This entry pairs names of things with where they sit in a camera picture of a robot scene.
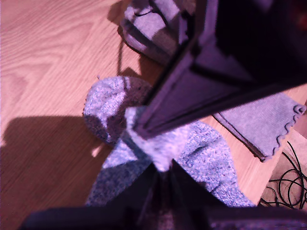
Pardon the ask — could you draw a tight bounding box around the blue knitted sock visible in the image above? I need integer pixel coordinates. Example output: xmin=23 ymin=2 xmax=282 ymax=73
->
xmin=86 ymin=106 xmax=192 ymax=208
xmin=83 ymin=76 xmax=255 ymax=208

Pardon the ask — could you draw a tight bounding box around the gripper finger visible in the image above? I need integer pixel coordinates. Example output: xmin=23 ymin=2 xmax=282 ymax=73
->
xmin=172 ymin=160 xmax=228 ymax=230
xmin=105 ymin=164 xmax=158 ymax=230
xmin=133 ymin=40 xmax=252 ymax=135
xmin=141 ymin=82 xmax=307 ymax=138

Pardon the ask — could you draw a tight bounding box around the black coiled floor cable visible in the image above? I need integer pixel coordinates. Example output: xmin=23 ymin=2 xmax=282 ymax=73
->
xmin=260 ymin=140 xmax=307 ymax=209

